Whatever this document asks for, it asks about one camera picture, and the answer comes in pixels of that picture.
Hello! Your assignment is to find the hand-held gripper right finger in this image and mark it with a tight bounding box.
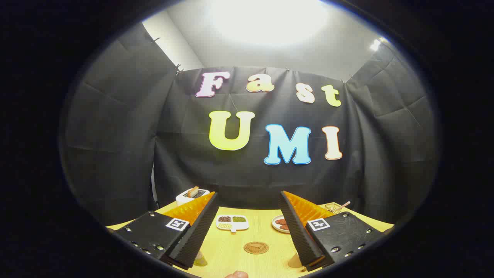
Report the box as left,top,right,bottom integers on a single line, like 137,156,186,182
279,190,386,272

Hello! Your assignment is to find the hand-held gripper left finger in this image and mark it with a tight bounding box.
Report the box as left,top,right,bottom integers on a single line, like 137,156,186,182
115,192,219,270

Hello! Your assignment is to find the round cork coaster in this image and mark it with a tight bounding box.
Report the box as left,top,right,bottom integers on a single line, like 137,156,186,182
244,241,269,254

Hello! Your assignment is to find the white oval plate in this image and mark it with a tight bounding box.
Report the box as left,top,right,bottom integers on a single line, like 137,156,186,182
271,215,291,234

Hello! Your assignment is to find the light wooden table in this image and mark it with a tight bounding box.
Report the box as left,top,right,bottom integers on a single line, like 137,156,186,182
106,201,394,278

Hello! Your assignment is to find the white toaster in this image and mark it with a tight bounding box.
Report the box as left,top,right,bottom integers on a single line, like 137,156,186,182
176,188,210,207

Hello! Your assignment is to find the white divided dish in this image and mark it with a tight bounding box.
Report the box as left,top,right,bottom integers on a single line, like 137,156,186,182
216,215,250,234

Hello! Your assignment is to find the black backdrop cloth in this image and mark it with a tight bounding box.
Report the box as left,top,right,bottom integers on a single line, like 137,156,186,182
60,23,440,226

